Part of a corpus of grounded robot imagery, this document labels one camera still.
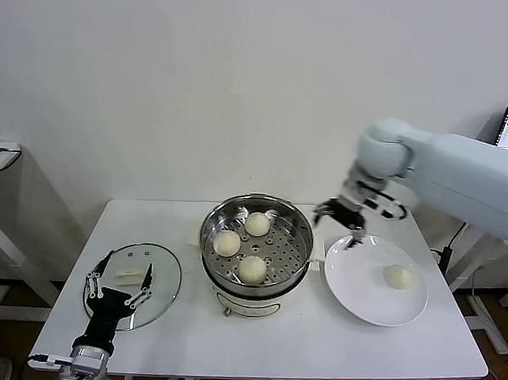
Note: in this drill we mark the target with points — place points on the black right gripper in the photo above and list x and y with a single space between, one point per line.
348 214

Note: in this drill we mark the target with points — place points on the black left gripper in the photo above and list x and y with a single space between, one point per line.
105 312

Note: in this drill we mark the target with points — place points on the round glass lid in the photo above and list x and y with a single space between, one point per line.
164 274

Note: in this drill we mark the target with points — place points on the white steamed baozi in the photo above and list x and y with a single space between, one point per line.
257 224
227 244
252 269
399 277

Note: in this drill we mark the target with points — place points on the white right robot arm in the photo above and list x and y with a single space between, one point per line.
459 171

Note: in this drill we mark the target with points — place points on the stainless steel steamer basket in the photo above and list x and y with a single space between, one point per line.
285 251

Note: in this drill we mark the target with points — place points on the white round plate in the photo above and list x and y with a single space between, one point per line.
359 289

